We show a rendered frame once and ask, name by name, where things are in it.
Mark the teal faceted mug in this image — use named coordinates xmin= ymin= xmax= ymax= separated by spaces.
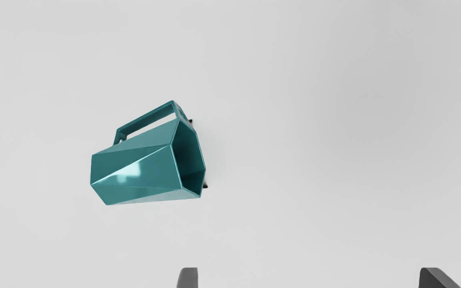
xmin=90 ymin=100 xmax=207 ymax=206

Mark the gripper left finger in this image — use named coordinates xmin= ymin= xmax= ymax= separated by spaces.
xmin=176 ymin=268 xmax=199 ymax=288

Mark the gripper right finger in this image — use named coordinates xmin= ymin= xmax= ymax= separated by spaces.
xmin=419 ymin=267 xmax=461 ymax=288

